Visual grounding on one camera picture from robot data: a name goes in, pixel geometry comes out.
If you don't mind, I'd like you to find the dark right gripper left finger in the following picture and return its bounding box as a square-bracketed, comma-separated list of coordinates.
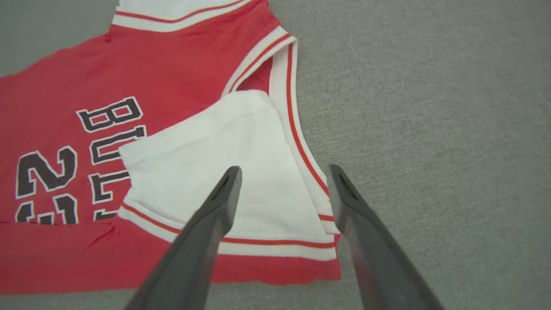
[125, 166, 242, 310]

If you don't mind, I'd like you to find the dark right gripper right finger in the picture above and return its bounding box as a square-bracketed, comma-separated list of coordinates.
[329, 164, 444, 310]

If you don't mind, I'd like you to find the red basketball jersey white trim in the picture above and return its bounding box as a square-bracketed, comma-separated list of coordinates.
[0, 0, 343, 295]

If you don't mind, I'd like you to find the grey fabric sofa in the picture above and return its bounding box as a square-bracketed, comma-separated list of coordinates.
[0, 0, 551, 310]

